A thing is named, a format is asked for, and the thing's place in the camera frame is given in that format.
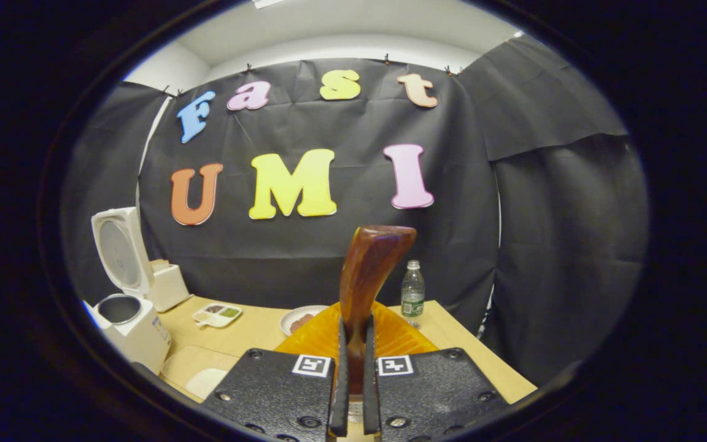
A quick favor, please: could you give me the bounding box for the white rice cooker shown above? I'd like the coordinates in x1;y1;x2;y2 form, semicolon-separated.
83;207;172;375

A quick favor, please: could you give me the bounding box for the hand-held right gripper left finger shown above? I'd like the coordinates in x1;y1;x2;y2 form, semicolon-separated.
202;302;354;442

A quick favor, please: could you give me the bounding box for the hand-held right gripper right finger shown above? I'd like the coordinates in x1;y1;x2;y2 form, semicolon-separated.
363;301;509;442

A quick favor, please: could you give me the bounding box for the clear plastic water bottle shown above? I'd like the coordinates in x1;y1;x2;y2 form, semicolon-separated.
401;260;426;330

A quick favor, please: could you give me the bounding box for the white rice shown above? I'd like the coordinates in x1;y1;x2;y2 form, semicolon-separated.
186;367;228;400

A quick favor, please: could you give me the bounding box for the white divided sauce dish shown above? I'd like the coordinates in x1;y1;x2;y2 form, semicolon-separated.
192;302;244;328

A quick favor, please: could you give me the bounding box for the white toaster with bread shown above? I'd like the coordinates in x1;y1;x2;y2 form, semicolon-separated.
148;258;190;312

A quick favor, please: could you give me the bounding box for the brown wooden spoon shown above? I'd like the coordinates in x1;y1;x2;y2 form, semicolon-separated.
339;225;418;397

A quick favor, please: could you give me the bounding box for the white round plate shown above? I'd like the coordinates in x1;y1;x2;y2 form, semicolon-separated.
280;305;330;337

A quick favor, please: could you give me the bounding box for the clear plastic container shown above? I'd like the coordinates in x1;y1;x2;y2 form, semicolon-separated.
160;345;241;403

